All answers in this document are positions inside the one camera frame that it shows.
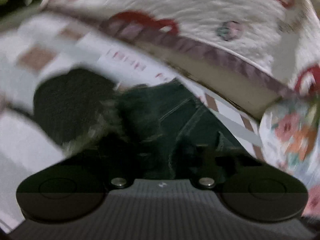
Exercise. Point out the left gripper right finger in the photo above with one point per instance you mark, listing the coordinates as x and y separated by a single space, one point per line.
205 166

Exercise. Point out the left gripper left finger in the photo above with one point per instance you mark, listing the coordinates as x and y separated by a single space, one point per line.
126 161

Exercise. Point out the floral pastel quilt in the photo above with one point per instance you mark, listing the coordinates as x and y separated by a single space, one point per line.
289 132

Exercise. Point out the white bear print quilt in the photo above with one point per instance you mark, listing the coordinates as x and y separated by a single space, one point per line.
280 37

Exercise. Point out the dark denim jeans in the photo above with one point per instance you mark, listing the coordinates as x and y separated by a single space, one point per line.
168 113

